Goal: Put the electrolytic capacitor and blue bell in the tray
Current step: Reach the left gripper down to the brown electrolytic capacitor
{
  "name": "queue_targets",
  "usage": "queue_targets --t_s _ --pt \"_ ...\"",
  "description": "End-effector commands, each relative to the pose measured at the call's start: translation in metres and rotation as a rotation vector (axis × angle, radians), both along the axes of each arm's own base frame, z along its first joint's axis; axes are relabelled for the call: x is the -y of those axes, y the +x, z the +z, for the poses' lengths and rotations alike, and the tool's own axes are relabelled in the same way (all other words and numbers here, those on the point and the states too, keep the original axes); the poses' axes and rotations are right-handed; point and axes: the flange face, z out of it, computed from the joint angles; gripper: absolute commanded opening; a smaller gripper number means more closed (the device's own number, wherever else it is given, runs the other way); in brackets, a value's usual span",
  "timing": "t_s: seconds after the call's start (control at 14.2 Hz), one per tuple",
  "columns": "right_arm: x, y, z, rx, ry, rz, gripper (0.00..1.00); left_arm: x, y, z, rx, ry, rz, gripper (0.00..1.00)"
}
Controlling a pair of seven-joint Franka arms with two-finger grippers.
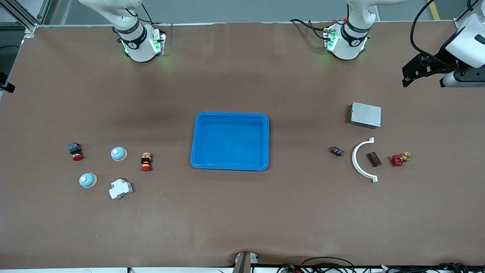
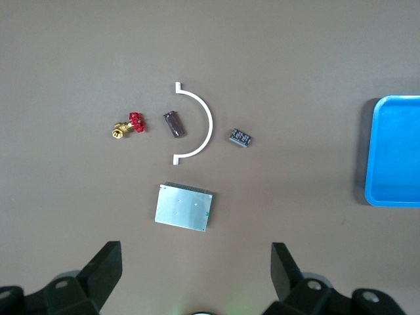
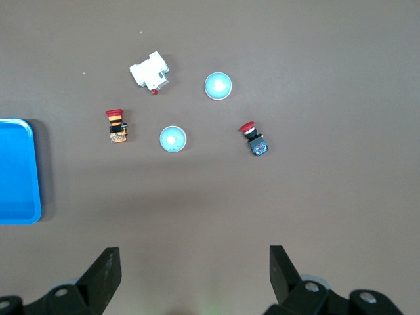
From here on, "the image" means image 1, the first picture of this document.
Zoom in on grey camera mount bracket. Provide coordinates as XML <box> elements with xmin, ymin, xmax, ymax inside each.
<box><xmin>232</xmin><ymin>251</ymin><xmax>260</xmax><ymax>273</ymax></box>

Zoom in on silver metal box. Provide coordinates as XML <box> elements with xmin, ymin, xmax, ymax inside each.
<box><xmin>350</xmin><ymin>102</ymin><xmax>382</xmax><ymax>129</ymax></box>

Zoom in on brass valve red handwheel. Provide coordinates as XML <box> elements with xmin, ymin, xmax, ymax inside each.
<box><xmin>391</xmin><ymin>152</ymin><xmax>412</xmax><ymax>167</ymax></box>

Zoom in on aluminium frame post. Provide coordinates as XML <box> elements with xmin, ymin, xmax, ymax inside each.
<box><xmin>0</xmin><ymin>0</ymin><xmax>52</xmax><ymax>38</ymax></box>
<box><xmin>454</xmin><ymin>0</ymin><xmax>485</xmax><ymax>29</ymax></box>

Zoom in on black base cables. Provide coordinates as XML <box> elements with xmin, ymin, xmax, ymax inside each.
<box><xmin>289</xmin><ymin>18</ymin><xmax>331</xmax><ymax>40</ymax></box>

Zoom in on white semicircular bracket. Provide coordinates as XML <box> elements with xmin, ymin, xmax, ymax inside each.
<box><xmin>352</xmin><ymin>137</ymin><xmax>379</xmax><ymax>183</ymax></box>

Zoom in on red pushbutton switch blue base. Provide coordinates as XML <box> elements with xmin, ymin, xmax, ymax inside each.
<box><xmin>68</xmin><ymin>142</ymin><xmax>84</xmax><ymax>162</ymax></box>

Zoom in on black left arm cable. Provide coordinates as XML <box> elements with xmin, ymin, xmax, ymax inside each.
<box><xmin>411</xmin><ymin>0</ymin><xmax>455</xmax><ymax>63</ymax></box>

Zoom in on white circuit breaker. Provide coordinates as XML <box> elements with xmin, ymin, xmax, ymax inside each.
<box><xmin>109</xmin><ymin>178</ymin><xmax>133</xmax><ymax>200</ymax></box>

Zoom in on blue plastic tray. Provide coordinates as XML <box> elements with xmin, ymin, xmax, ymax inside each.
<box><xmin>191</xmin><ymin>111</ymin><xmax>270</xmax><ymax>171</ymax></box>

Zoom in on cable bundle at table edge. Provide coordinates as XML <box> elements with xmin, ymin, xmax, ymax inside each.
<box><xmin>277</xmin><ymin>257</ymin><xmax>485</xmax><ymax>273</ymax></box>

